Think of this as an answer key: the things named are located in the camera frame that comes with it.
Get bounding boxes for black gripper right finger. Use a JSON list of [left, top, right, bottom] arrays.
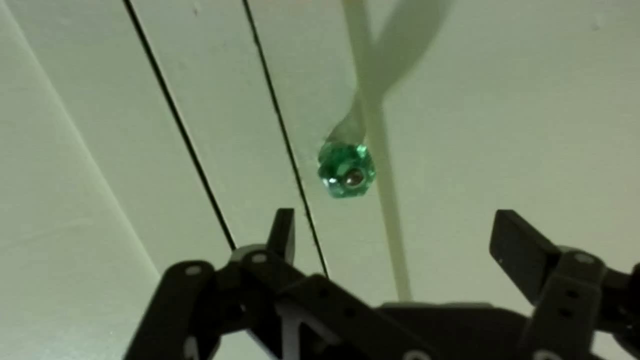
[[488, 208, 640, 360]]

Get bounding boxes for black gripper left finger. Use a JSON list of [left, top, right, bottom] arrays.
[[122, 206, 401, 360]]

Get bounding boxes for green glass door knob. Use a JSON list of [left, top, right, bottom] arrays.
[[316, 133, 377, 200]]

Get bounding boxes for cream cabinet door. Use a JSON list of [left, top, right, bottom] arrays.
[[0, 0, 239, 360], [242, 0, 640, 360]]

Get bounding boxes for white upper cabinet doors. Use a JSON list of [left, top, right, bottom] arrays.
[[122, 0, 332, 280]]

